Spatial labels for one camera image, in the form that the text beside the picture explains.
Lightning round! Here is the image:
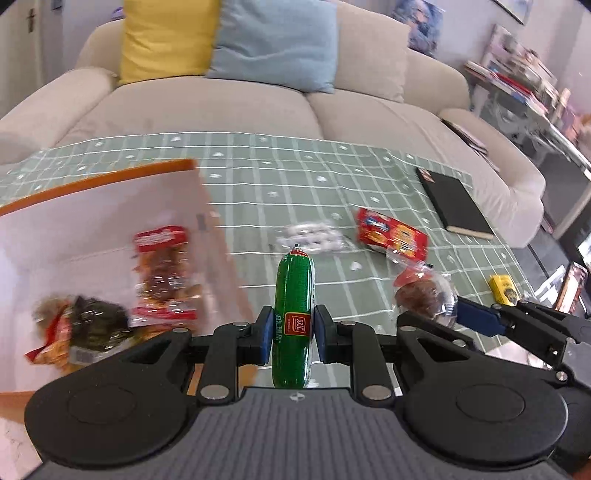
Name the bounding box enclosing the cluttered side shelf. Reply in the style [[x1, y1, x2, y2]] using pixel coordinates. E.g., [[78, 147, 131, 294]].
[[464, 23, 573, 121]]

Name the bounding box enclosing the blue patterned cushion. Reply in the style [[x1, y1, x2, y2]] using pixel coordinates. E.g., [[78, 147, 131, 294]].
[[392, 0, 445, 58]]

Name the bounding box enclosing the yellow cushion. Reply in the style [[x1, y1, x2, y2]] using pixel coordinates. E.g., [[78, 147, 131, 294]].
[[117, 0, 221, 86]]

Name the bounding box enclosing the clear packet with brown snack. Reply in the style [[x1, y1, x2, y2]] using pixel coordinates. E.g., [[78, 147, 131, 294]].
[[385, 248, 460, 328]]

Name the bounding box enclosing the white door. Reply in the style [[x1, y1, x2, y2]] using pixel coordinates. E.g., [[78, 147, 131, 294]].
[[0, 0, 47, 93]]

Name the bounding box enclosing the white side table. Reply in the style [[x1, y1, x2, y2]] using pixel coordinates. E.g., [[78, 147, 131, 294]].
[[471, 69, 591, 241]]

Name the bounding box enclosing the green sausage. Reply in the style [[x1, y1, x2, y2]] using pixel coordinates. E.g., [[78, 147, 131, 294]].
[[271, 247, 317, 388]]

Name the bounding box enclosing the beige sofa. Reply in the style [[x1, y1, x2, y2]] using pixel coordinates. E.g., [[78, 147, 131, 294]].
[[0, 0, 546, 250]]

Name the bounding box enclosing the red yellow snack packet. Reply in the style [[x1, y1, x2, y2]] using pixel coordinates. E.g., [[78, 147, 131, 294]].
[[25, 318, 75, 371]]

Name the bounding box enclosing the black notebook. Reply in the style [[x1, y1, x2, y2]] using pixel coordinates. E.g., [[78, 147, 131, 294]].
[[414, 167, 496, 240]]

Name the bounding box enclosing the red cracker packet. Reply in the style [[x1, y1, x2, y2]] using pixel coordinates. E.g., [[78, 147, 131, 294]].
[[355, 208, 429, 259]]

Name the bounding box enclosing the magazine on sofa arm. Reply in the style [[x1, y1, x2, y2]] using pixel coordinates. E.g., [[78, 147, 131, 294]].
[[441, 117, 490, 158]]

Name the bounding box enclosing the dark green snack packet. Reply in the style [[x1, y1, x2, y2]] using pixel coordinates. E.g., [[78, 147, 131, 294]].
[[32, 295, 134, 365]]

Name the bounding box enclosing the black framed wall picture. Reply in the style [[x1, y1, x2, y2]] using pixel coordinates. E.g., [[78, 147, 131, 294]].
[[492, 0, 527, 26]]

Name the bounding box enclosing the small yellow box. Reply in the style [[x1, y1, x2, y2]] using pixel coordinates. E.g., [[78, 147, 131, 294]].
[[488, 274, 520, 305]]

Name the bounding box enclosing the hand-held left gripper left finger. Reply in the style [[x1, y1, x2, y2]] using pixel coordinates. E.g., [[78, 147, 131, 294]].
[[117, 305, 274, 401]]

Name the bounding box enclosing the printed magazine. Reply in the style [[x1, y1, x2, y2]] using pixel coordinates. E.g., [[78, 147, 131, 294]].
[[554, 262, 590, 315]]

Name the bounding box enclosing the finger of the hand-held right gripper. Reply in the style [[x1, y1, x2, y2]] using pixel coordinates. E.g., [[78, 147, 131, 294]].
[[456, 298, 591, 357], [397, 312, 571, 386]]

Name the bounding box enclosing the clear packet of white candies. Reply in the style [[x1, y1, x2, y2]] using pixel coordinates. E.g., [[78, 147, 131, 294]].
[[274, 222, 347, 252]]

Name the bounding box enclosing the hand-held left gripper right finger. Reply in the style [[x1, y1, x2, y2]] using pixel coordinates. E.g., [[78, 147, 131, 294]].
[[314, 305, 481, 402]]

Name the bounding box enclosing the red dried meat packet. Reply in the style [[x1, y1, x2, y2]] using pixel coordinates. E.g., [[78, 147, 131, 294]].
[[129, 225, 204, 330]]

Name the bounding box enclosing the light blue cushion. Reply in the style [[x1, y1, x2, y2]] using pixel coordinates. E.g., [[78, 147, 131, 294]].
[[205, 0, 338, 94]]

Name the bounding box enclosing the orange and white cardboard box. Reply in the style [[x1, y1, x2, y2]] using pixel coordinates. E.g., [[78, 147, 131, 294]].
[[0, 159, 259, 395]]

